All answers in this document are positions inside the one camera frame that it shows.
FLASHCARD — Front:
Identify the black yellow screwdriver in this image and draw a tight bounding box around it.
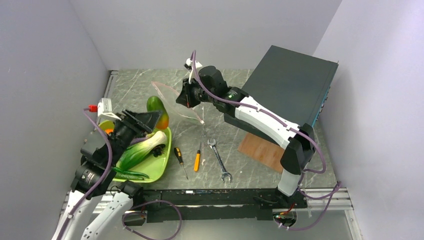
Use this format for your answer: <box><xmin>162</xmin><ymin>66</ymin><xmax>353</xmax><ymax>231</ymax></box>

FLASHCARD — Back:
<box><xmin>173</xmin><ymin>147</ymin><xmax>189</xmax><ymax>180</ymax></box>

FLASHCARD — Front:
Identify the brown wooden board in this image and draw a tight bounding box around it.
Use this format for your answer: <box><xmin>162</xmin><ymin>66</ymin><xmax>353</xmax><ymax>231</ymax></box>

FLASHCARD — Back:
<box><xmin>238</xmin><ymin>133</ymin><xmax>285</xmax><ymax>173</ymax></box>

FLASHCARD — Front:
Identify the dark green cucumber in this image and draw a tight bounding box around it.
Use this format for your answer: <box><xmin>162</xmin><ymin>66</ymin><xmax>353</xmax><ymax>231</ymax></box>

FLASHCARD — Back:
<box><xmin>113</xmin><ymin>167</ymin><xmax>149</xmax><ymax>181</ymax></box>

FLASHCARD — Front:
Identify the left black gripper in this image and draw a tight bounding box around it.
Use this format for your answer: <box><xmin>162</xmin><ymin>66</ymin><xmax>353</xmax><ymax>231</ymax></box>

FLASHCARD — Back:
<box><xmin>107</xmin><ymin>107</ymin><xmax>163</xmax><ymax>165</ymax></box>

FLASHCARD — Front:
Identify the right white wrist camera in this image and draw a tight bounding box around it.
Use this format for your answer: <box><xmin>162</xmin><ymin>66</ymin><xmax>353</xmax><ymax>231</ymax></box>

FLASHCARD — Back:
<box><xmin>184</xmin><ymin>58</ymin><xmax>204</xmax><ymax>84</ymax></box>

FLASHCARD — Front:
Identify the purple eggplant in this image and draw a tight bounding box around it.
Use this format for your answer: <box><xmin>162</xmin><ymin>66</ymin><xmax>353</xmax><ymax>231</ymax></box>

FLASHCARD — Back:
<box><xmin>130</xmin><ymin>137</ymin><xmax>149</xmax><ymax>145</ymax></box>

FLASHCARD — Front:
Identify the clear zip top bag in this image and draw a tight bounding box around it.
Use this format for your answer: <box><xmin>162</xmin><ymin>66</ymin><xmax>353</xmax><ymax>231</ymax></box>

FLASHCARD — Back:
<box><xmin>151</xmin><ymin>81</ymin><xmax>205</xmax><ymax>125</ymax></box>

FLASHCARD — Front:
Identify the black grape bunch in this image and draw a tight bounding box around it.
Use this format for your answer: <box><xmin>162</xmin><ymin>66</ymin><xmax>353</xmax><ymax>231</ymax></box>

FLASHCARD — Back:
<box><xmin>150</xmin><ymin>144</ymin><xmax>166</xmax><ymax>158</ymax></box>

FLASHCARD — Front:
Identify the orange fruit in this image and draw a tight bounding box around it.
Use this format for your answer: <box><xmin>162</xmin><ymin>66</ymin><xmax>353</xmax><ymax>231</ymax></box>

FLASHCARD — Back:
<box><xmin>104</xmin><ymin>128</ymin><xmax>114</xmax><ymax>135</ymax></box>

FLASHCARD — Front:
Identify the green orange mango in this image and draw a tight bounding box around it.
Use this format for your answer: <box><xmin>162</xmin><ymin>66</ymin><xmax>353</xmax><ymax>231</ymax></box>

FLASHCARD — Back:
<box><xmin>146</xmin><ymin>95</ymin><xmax>170</xmax><ymax>130</ymax></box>

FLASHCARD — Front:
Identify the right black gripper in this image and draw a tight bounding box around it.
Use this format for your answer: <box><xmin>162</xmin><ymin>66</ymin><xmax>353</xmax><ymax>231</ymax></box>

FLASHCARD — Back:
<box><xmin>176</xmin><ymin>76</ymin><xmax>216</xmax><ymax>108</ymax></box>

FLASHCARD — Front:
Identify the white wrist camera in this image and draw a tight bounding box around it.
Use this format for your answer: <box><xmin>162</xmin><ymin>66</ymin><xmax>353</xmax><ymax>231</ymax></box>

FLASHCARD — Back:
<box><xmin>88</xmin><ymin>97</ymin><xmax>121</xmax><ymax>121</ymax></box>
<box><xmin>184</xmin><ymin>58</ymin><xmax>204</xmax><ymax>84</ymax></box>

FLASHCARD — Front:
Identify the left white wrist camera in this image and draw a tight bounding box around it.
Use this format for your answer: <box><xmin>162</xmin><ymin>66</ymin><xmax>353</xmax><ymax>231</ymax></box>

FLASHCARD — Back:
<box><xmin>88</xmin><ymin>97</ymin><xmax>121</xmax><ymax>121</ymax></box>

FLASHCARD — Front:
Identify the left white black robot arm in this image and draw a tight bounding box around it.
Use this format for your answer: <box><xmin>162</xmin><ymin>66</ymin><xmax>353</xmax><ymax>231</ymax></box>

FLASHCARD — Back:
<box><xmin>52</xmin><ymin>109</ymin><xmax>162</xmax><ymax>240</ymax></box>

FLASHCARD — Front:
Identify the green plastic tray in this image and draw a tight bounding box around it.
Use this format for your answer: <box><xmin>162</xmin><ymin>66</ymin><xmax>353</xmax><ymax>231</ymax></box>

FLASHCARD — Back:
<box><xmin>81</xmin><ymin>119</ymin><xmax>173</xmax><ymax>184</ymax></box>

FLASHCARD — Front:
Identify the silver open-end wrench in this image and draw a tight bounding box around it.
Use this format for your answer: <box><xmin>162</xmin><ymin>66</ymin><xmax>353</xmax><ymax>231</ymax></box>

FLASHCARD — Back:
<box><xmin>207</xmin><ymin>138</ymin><xmax>233</xmax><ymax>183</ymax></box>

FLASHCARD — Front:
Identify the green bok choy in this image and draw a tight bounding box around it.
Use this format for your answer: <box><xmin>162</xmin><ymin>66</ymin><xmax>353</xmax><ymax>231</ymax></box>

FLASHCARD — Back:
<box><xmin>118</xmin><ymin>131</ymin><xmax>168</xmax><ymax>171</ymax></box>

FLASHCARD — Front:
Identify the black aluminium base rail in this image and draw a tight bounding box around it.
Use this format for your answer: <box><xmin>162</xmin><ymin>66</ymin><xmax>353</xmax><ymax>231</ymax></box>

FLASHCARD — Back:
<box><xmin>52</xmin><ymin>181</ymin><xmax>364</xmax><ymax>240</ymax></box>

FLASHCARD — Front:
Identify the large dark grey box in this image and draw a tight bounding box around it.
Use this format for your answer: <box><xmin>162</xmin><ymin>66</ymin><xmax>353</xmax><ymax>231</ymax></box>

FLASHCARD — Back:
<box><xmin>242</xmin><ymin>45</ymin><xmax>339</xmax><ymax>126</ymax></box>

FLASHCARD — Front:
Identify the orange utility knife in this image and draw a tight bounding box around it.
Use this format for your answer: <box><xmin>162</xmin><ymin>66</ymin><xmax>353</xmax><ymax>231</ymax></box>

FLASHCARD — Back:
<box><xmin>193</xmin><ymin>142</ymin><xmax>202</xmax><ymax>172</ymax></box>

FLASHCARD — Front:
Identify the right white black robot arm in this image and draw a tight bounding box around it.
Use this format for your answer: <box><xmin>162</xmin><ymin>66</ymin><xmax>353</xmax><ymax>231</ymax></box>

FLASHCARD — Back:
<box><xmin>175</xmin><ymin>63</ymin><xmax>316</xmax><ymax>208</ymax></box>

